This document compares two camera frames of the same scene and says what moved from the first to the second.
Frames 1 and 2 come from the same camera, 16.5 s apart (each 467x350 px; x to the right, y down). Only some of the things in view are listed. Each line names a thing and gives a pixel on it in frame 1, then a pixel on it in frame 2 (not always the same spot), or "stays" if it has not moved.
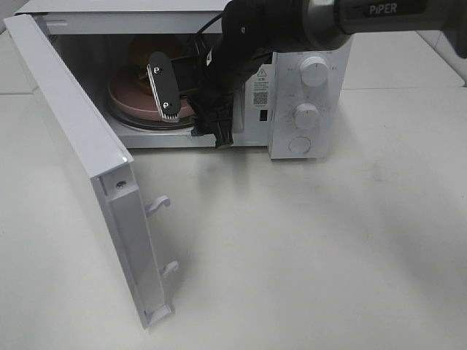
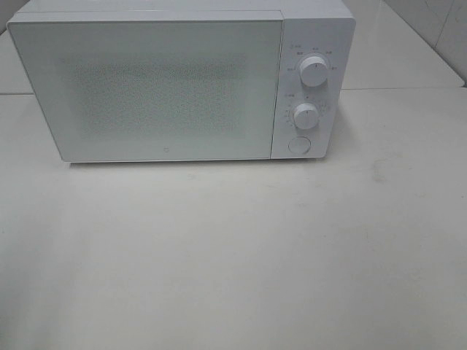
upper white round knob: (314, 71) stays
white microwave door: (128, 216) to (154, 90)
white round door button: (300, 145) stays
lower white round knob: (306, 116) stays
